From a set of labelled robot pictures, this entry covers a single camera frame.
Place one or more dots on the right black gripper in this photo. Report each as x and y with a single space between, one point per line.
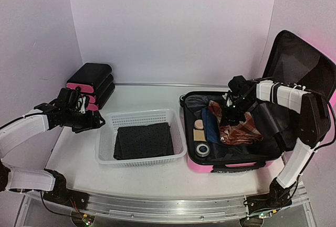
227 119

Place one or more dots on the black pink drawer organizer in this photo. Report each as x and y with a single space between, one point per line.
95 81

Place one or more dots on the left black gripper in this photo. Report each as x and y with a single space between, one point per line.
90 125

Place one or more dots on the round pink compact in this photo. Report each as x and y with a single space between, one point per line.
198 124

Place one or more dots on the small green circuit board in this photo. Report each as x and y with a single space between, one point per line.
87 220

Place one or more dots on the pink hard-shell suitcase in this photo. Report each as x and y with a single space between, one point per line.
291 61

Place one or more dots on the black dotted garment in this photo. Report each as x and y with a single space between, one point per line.
147 141

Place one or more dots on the blue item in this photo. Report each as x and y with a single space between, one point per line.
210 127

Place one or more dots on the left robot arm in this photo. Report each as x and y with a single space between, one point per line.
68 109

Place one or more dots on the dark blue jeans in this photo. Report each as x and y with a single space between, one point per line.
196 103

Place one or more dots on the round black tin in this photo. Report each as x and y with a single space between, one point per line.
202 150

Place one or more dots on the white plastic mesh basket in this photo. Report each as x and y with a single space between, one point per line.
106 136

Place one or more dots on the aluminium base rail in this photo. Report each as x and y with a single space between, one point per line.
39 209

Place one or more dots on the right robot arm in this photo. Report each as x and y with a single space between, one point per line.
310 117

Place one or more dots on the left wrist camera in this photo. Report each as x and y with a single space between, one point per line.
82 104

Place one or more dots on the red brown patterned garment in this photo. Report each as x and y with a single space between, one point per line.
242 133

